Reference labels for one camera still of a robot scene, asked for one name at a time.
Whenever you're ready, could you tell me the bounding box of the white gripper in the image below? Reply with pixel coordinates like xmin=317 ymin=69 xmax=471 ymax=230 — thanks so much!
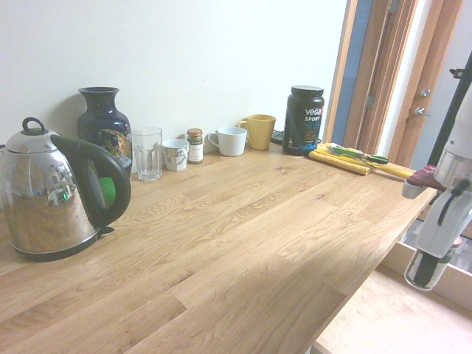
xmin=412 ymin=186 xmax=472 ymax=288

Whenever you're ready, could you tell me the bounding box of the green herb seasoning jar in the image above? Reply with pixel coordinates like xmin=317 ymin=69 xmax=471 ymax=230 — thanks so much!
xmin=403 ymin=237 xmax=464 ymax=292

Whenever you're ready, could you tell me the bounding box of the light wooden drawer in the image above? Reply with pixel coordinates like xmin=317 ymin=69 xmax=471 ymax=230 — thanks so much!
xmin=312 ymin=239 xmax=472 ymax=354

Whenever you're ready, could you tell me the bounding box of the brown spice jar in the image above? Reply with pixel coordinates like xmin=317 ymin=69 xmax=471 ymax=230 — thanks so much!
xmin=186 ymin=128 xmax=204 ymax=164

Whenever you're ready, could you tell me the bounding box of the yellow folded cloth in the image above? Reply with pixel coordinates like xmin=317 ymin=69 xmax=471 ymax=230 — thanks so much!
xmin=308 ymin=142 xmax=373 ymax=176

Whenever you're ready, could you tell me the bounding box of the black protein powder tub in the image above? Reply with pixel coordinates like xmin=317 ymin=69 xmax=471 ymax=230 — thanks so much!
xmin=282 ymin=85 xmax=325 ymax=156

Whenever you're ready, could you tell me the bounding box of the yellow ceramic mug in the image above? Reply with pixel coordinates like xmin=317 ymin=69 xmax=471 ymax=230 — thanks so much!
xmin=237 ymin=114 xmax=277 ymax=150

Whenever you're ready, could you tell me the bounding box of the white ceramic mug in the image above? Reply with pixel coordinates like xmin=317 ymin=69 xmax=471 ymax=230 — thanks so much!
xmin=206 ymin=126 xmax=248 ymax=157

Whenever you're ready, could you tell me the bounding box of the small patterned white cup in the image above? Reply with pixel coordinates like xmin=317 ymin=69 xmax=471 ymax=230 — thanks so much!
xmin=161 ymin=138 xmax=190 ymax=172

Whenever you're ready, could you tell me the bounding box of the clear drinking glass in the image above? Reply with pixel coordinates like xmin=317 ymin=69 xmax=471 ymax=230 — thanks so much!
xmin=131 ymin=126 xmax=164 ymax=181

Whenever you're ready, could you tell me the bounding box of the green round object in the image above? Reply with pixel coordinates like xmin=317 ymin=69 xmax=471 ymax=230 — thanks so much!
xmin=98 ymin=176 xmax=117 ymax=207

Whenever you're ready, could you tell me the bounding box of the dark blue painted vase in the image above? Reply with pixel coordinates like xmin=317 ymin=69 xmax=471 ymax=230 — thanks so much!
xmin=76 ymin=86 xmax=133 ymax=176

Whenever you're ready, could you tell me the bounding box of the stainless steel electric kettle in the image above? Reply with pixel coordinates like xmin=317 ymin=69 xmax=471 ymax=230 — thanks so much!
xmin=0 ymin=117 xmax=132 ymax=263

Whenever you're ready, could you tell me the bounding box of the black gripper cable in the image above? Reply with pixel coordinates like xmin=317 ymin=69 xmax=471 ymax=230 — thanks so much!
xmin=437 ymin=179 xmax=467 ymax=226

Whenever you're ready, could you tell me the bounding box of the white maroon wrist camera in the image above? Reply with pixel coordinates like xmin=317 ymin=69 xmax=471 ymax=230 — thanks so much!
xmin=401 ymin=164 xmax=445 ymax=200

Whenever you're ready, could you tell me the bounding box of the yellow handled knife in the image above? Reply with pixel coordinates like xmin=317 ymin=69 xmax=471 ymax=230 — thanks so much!
xmin=368 ymin=162 xmax=416 ymax=181

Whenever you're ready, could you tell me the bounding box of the green handled fork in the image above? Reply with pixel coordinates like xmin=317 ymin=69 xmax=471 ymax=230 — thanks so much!
xmin=327 ymin=145 xmax=366 ymax=159

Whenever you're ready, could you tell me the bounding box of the black camera stand with clamp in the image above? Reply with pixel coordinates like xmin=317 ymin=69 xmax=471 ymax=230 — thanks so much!
xmin=426 ymin=51 xmax=472 ymax=170

